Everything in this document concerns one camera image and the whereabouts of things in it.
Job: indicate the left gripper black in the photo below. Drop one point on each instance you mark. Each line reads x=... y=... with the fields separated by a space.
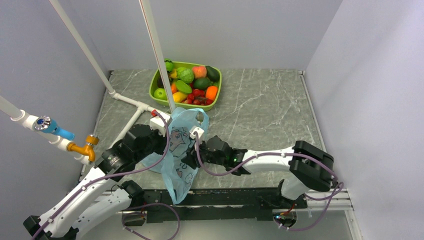
x=163 y=140

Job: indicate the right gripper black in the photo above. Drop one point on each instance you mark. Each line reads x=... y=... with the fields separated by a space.
x=192 y=157

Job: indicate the light blue plastic bag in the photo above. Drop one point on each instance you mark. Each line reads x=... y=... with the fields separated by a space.
x=177 y=176

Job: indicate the light green fake mango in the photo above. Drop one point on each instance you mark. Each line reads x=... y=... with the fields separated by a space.
x=183 y=87

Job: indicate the green fake lime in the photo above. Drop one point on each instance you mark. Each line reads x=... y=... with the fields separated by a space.
x=201 y=83

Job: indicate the green fake custard apple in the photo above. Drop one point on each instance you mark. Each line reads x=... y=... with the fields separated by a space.
x=187 y=76

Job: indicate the fake peach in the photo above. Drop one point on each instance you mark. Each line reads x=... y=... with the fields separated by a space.
x=199 y=71

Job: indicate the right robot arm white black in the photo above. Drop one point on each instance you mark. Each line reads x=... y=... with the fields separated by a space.
x=310 y=168

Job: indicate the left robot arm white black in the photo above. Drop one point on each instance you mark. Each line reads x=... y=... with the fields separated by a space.
x=77 y=213

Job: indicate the yellow fake mango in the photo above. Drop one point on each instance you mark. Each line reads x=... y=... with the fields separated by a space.
x=179 y=97

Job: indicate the orange green fake fruit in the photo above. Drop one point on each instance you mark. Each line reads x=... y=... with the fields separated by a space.
x=174 y=88

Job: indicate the red fake strawberry bunch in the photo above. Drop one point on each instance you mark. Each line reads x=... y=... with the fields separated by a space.
x=197 y=97

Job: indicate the orange fake carrot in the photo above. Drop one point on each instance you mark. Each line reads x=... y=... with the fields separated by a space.
x=211 y=93

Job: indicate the green bumpy fake fruit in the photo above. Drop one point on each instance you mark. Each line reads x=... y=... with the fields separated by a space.
x=179 y=70

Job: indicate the fake avocado dark green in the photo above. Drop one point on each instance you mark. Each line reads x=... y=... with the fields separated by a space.
x=212 y=73

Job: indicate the orange brass faucet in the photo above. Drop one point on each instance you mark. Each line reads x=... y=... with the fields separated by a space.
x=86 y=150

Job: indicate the green plastic fruit basket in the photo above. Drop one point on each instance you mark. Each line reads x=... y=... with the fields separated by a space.
x=172 y=78

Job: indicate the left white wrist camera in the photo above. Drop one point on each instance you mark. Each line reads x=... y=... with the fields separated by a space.
x=160 y=122

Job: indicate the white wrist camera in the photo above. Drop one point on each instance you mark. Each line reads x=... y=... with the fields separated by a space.
x=160 y=122
x=197 y=133

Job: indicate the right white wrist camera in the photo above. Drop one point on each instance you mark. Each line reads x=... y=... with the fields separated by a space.
x=197 y=133

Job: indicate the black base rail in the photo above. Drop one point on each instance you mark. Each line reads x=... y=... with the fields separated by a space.
x=229 y=204

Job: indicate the blue handled pipe valve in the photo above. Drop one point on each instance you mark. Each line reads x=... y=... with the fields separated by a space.
x=48 y=125

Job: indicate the white pvc pipe frame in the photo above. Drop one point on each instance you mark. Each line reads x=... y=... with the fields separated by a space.
x=44 y=72

